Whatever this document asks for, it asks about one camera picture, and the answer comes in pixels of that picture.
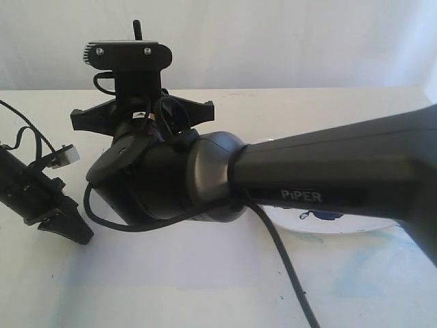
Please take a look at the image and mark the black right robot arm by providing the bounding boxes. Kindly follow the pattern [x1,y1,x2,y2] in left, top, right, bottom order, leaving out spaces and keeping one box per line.
[70,92,436,261]

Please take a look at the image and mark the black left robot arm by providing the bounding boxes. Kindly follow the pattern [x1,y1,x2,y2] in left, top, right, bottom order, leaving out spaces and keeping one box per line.
[1,144,94,245]

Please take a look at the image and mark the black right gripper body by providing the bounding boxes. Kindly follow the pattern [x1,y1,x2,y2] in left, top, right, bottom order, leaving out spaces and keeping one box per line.
[111,98,195,144]

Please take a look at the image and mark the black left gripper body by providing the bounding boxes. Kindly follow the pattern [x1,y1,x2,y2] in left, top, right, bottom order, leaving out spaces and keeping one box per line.
[6,172,78,226]

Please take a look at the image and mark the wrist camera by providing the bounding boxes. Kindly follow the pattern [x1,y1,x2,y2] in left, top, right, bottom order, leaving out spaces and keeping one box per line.
[42,144,80,169]
[83,40,173,101]

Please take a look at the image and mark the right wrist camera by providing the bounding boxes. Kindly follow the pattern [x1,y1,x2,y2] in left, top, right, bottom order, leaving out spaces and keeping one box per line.
[83,40,173,101]

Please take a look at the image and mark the black left camera cable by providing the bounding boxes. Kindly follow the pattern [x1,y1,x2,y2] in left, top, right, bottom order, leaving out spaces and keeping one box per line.
[0,99,55,161]

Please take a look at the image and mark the black paintbrush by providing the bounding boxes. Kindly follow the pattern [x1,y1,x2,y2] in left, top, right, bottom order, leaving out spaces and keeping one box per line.
[132,19,143,41]

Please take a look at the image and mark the white sheet of paper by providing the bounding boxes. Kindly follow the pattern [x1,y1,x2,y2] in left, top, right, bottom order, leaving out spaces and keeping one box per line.
[58,178,270,290]

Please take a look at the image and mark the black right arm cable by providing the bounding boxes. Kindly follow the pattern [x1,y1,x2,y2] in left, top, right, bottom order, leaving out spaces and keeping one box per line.
[83,184,322,328]

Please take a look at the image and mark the white square paint plate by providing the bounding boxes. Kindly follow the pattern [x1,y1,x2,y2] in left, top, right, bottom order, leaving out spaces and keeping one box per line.
[263,206,397,234]

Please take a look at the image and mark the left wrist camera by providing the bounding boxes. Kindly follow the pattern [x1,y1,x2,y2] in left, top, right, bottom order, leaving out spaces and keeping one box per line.
[42,144,80,169]

